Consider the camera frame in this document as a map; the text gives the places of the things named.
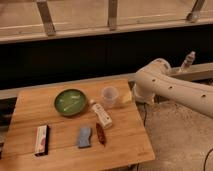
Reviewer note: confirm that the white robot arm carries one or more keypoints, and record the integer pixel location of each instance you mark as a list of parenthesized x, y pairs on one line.
[(153, 79)]

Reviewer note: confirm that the green ceramic bowl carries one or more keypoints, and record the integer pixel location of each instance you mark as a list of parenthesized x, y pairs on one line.
[(70, 102)]

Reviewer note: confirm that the clear plastic cup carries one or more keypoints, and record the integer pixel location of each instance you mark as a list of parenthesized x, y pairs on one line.
[(109, 96)]

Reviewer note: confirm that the yellow small block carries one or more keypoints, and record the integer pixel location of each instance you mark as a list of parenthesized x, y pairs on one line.
[(127, 98)]

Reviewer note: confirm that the white tube bottle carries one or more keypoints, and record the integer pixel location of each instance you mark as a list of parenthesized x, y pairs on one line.
[(104, 118)]

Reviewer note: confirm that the red snack packet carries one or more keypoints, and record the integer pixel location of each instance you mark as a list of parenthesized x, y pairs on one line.
[(100, 134)]

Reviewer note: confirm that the white and black box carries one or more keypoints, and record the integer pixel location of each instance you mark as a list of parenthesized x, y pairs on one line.
[(42, 139)]

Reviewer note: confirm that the clear plastic bottle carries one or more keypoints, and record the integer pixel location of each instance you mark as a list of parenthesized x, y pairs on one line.
[(188, 61)]

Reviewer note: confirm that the middle metal window bracket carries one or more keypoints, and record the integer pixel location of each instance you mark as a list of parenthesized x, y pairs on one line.
[(112, 14)]

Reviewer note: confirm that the metal window bracket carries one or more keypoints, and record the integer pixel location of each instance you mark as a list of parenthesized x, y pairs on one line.
[(112, 14), (46, 17), (194, 14)]

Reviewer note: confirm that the left metal window bracket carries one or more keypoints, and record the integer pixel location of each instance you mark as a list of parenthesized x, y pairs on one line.
[(46, 17)]

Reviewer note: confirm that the right metal window bracket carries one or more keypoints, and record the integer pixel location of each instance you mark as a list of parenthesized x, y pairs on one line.
[(194, 14)]

